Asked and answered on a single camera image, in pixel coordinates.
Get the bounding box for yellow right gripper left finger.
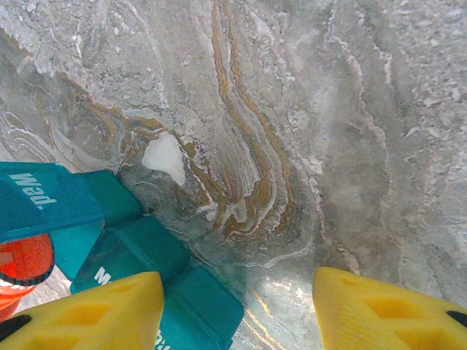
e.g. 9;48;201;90
0;270;166;350

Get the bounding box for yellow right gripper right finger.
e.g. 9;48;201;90
312;265;467;350

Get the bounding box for orange pill bottle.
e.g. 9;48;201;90
0;233;56;322

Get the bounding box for teal pill organizer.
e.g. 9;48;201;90
0;162;244;350

